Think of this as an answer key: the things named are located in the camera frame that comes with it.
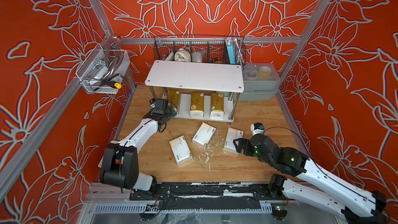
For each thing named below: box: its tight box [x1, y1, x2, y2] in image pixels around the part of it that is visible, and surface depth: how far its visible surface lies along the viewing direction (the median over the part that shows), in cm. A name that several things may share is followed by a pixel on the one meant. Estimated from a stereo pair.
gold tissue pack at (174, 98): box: [166, 89, 181, 115], surface depth 98 cm
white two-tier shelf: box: [144, 60, 245, 123], surface depth 81 cm
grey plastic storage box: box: [233, 62, 281, 102], surface depth 105 cm
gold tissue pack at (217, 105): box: [209, 92, 225, 119], surface depth 94 cm
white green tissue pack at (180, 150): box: [168, 135, 193, 166], surface depth 84 cm
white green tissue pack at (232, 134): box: [222, 127, 244, 155], surface depth 89 cm
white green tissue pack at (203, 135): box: [191, 122, 217, 150], surface depth 90 cm
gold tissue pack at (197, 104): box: [189, 91, 205, 118], surface depth 94 cm
